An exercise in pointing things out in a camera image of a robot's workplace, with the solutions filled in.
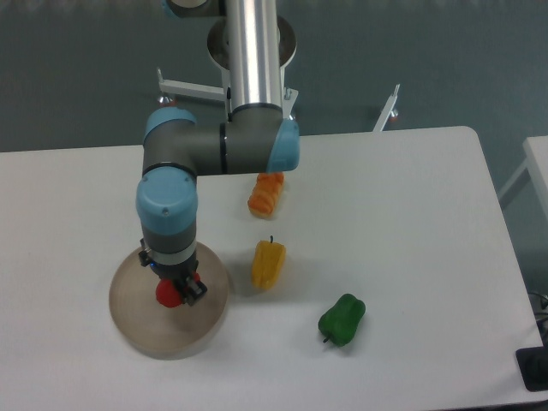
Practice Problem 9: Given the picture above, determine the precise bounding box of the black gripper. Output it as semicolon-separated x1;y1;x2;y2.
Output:
138;248;208;306

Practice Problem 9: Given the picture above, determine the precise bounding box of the red bell pepper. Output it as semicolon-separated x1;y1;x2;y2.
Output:
155;279;183;308

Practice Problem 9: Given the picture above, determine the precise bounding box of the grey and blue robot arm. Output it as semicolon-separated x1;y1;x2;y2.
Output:
136;1;300;308

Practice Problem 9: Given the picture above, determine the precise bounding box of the beige round plate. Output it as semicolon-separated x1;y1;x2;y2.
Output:
109;243;230;360

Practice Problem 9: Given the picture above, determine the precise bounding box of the yellow bell pepper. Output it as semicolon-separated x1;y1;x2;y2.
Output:
251;235;287;291

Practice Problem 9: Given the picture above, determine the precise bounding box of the orange bell pepper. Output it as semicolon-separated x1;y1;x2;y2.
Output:
247;172;285;218

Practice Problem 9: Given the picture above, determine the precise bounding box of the green bell pepper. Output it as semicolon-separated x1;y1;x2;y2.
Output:
318;294;366;347

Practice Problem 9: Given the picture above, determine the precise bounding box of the black device at edge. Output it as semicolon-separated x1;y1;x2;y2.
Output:
515;346;547;392

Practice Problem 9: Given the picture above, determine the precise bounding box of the white side table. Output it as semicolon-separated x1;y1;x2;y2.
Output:
497;135;547;216

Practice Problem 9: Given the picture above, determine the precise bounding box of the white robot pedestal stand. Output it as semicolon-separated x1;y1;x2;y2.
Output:
154;15;402;134

